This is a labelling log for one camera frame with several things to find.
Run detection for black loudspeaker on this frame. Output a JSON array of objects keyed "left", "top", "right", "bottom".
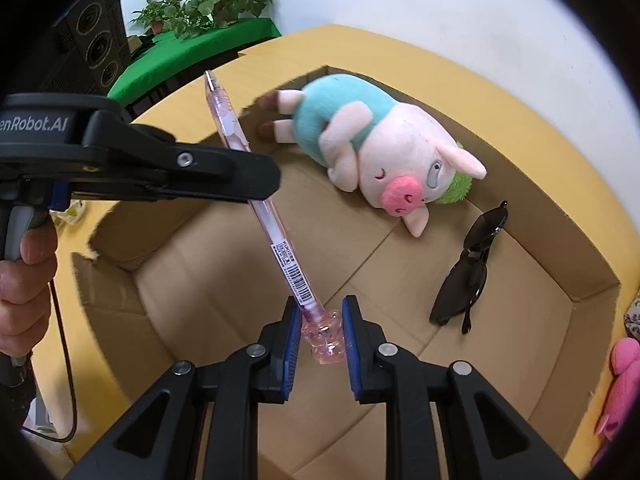
[{"left": 52, "top": 0, "right": 133, "bottom": 96}]

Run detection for pink and teal plush pig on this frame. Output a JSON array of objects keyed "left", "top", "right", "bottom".
[{"left": 257, "top": 74, "right": 488, "bottom": 238}]

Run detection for black sunglasses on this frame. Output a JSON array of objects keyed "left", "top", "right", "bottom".
[{"left": 429, "top": 200, "right": 510, "bottom": 335}]

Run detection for person's left hand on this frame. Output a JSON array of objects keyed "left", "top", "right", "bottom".
[{"left": 0, "top": 220, "right": 58, "bottom": 358}]

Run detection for pink plush toy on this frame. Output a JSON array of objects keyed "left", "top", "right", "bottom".
[{"left": 592, "top": 337, "right": 640, "bottom": 468}]

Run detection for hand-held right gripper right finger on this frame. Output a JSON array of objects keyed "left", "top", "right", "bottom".
[{"left": 341, "top": 295, "right": 576, "bottom": 480}]

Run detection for floral patterned cloth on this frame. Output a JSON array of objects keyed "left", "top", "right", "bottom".
[{"left": 622, "top": 296, "right": 640, "bottom": 341}]

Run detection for green table cloth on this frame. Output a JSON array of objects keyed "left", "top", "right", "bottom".
[{"left": 106, "top": 17, "right": 283, "bottom": 106}]

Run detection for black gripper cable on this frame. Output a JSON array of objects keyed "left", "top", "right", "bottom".
[{"left": 22, "top": 282, "right": 78, "bottom": 443}]

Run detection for pink transparent pen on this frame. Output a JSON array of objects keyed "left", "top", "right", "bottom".
[{"left": 202, "top": 70, "right": 348, "bottom": 366}]

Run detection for brown cardboard box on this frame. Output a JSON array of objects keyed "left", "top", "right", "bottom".
[{"left": 70, "top": 64, "right": 623, "bottom": 480}]

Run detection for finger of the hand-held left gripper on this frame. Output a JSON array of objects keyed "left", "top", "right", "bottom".
[{"left": 67, "top": 109, "right": 282, "bottom": 205}]

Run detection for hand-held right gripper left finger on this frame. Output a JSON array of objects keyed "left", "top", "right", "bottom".
[{"left": 65, "top": 296, "right": 303, "bottom": 480}]

